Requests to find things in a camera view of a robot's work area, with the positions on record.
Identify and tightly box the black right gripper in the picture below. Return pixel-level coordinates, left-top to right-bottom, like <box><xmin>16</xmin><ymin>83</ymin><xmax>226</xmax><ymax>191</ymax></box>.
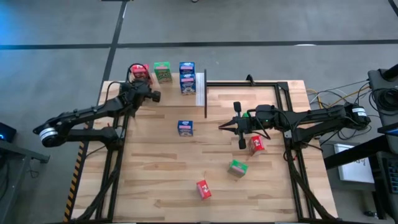
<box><xmin>218</xmin><ymin>101</ymin><xmax>260</xmax><ymax>151</ymax></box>

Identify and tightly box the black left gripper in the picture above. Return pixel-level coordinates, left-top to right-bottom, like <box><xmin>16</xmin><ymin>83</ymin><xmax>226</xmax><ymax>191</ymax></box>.
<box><xmin>119</xmin><ymin>70</ymin><xmax>162</xmax><ymax>109</ymax></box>

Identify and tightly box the red Froot Loops cereal box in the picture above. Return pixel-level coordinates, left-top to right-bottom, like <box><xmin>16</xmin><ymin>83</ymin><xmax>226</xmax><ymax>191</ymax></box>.
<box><xmin>131</xmin><ymin>63</ymin><xmax>154</xmax><ymax>86</ymax></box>
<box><xmin>248</xmin><ymin>135</ymin><xmax>266</xmax><ymax>156</ymax></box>
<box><xmin>195</xmin><ymin>179</ymin><xmax>213</xmax><ymax>200</ymax></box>

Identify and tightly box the yellow black hazard tape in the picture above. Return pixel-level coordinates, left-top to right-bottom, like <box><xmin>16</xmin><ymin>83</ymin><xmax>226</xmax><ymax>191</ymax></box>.
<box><xmin>63</xmin><ymin>123</ymin><xmax>90</xmax><ymax>223</ymax></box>

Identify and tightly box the black desk bar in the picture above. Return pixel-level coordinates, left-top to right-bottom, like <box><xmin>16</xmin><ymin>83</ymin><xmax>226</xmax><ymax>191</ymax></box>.
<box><xmin>323</xmin><ymin>133</ymin><xmax>398</xmax><ymax>170</ymax></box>

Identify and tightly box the white board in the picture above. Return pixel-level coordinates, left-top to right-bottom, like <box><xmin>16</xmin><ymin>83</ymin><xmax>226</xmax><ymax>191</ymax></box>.
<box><xmin>333</xmin><ymin>142</ymin><xmax>376</xmax><ymax>184</ymax></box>

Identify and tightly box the gray desk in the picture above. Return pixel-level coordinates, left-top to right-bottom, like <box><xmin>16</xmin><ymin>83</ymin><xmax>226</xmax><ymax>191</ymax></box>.
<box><xmin>0</xmin><ymin>139</ymin><xmax>51</xmax><ymax>224</ymax></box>

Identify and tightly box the black device with blue light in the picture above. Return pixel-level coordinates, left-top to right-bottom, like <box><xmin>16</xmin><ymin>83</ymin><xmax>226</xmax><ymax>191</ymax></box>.
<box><xmin>0</xmin><ymin>121</ymin><xmax>17</xmax><ymax>144</ymax></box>

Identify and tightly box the gray equipment case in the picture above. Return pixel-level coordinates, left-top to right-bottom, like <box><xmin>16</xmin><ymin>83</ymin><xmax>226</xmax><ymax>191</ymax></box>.
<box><xmin>368</xmin><ymin>63</ymin><xmax>398</xmax><ymax>127</ymax></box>

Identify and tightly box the black tablet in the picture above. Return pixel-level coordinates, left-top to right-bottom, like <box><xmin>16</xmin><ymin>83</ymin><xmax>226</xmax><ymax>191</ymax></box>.
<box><xmin>377</xmin><ymin>122</ymin><xmax>398</xmax><ymax>138</ymax></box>

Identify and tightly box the black keyboard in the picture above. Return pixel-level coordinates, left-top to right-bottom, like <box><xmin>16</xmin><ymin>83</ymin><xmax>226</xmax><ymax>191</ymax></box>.
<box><xmin>381</xmin><ymin>155</ymin><xmax>398</xmax><ymax>195</ymax></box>

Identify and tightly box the black camera cable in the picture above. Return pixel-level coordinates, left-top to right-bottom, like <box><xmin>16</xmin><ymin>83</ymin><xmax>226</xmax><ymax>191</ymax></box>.
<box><xmin>126</xmin><ymin>62</ymin><xmax>149</xmax><ymax>82</ymax></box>

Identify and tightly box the black aluminium base frame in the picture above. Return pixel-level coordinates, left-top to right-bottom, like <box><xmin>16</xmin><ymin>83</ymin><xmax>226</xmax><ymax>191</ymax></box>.
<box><xmin>205</xmin><ymin>73</ymin><xmax>340</xmax><ymax>223</ymax></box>
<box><xmin>74</xmin><ymin>107</ymin><xmax>131</xmax><ymax>223</ymax></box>

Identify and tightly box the yellow cable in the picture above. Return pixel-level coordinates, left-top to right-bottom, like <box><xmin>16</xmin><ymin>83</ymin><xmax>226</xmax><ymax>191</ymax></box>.
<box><xmin>306</xmin><ymin>85</ymin><xmax>371</xmax><ymax>110</ymax></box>

